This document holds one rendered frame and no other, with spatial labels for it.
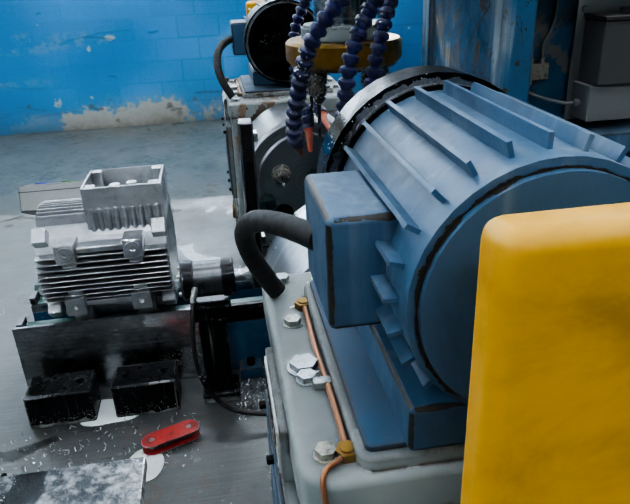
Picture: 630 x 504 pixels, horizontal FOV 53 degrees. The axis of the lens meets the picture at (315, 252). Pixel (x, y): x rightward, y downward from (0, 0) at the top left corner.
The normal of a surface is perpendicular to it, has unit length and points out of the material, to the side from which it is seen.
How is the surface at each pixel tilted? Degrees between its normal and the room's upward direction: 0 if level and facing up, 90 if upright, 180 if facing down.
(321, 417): 0
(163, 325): 90
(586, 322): 90
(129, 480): 0
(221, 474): 0
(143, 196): 90
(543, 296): 90
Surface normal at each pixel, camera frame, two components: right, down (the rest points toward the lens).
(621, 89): 0.16, 0.41
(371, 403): -0.04, -0.91
